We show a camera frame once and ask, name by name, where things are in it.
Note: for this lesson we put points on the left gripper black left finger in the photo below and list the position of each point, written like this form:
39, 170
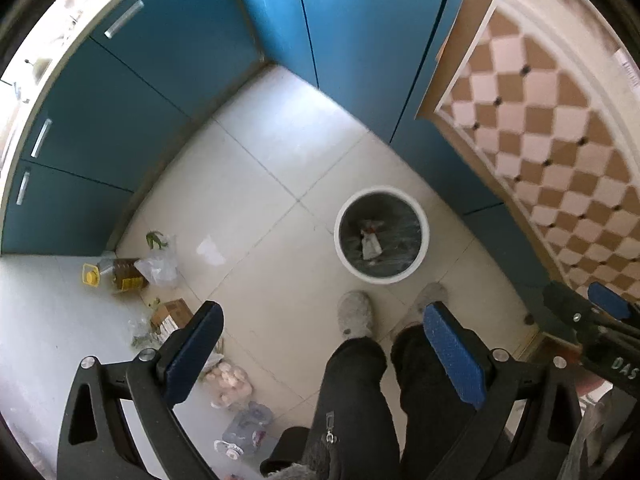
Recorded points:
95, 439

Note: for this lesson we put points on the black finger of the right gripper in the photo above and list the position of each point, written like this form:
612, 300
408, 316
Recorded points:
572, 309
608, 301

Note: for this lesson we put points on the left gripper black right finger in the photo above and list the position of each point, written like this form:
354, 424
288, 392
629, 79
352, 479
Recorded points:
525, 415

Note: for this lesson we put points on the white round trash bin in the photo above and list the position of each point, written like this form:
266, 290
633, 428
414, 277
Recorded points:
402, 229

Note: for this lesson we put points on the blue kitchen base cabinets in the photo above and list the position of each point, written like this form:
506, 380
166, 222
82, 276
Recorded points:
151, 70

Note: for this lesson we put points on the right black trouser leg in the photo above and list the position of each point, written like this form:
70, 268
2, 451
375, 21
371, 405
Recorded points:
435, 415

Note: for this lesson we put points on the black trouser leg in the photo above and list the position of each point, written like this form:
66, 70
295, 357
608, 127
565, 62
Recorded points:
353, 435
435, 415

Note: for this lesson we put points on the right grey slipper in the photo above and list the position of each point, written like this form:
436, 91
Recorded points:
433, 292

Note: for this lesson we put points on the grey slipper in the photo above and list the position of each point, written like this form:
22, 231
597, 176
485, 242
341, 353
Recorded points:
355, 316
433, 292

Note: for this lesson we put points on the bag of pink eggs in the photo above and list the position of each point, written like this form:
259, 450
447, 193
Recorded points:
228, 385

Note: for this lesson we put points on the brown cardboard box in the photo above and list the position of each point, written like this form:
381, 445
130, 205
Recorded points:
170, 316

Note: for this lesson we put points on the yellow capped oil bottle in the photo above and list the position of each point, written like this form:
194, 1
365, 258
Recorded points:
114, 275

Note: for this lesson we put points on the left black trouser leg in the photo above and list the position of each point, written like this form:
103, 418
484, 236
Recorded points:
353, 435

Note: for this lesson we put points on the clear plastic bag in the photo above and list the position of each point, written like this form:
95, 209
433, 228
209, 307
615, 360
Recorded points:
160, 267

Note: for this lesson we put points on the green vegetable scrap on floor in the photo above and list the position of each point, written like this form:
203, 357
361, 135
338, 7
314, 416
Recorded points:
156, 240

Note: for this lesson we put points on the crumpled wrapper in bin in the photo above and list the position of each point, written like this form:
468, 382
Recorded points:
370, 246

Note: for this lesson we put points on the left grey slipper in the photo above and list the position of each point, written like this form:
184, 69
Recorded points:
355, 316

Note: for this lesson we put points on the checkered tablecloth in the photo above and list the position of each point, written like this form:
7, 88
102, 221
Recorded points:
541, 100

